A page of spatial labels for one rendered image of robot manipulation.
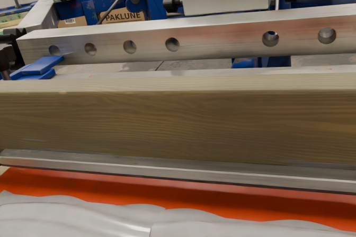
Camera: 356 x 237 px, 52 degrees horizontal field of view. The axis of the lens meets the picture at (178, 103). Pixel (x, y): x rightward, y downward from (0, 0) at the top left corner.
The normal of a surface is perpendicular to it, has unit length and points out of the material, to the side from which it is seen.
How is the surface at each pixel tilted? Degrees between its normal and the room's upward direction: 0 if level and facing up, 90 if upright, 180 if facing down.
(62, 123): 90
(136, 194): 0
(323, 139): 90
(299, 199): 0
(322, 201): 0
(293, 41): 90
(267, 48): 90
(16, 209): 30
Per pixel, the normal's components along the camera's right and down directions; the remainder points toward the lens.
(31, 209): -0.22, -0.53
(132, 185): -0.16, -0.88
